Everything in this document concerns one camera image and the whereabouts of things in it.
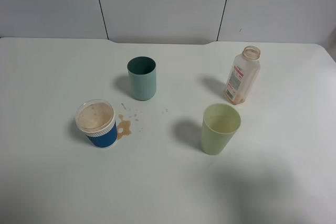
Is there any light green plastic cup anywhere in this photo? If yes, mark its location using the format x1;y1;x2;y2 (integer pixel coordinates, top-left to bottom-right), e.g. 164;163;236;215
201;103;241;155

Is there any clear plastic drink bottle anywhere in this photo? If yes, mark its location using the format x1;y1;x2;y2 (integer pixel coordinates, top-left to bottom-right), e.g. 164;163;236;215
224;46;260;105

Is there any brown drink spill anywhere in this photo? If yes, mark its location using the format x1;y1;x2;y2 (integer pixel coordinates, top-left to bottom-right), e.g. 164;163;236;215
116;102;170;141

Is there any blue cup with white rim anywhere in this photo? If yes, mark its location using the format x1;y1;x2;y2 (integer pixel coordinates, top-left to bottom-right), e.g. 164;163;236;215
75;99;118;148

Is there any teal plastic cup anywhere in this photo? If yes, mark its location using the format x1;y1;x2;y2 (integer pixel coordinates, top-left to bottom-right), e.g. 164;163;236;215
127;56;156;101

